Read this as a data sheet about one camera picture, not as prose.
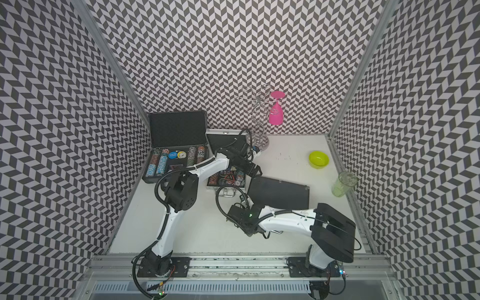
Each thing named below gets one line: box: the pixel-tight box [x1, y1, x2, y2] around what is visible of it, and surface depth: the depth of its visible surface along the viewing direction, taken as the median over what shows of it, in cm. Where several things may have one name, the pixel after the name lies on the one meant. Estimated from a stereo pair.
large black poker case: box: [141, 110, 214, 184], surface depth 108 cm
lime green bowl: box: [308, 150, 330, 170], surface depth 107 cm
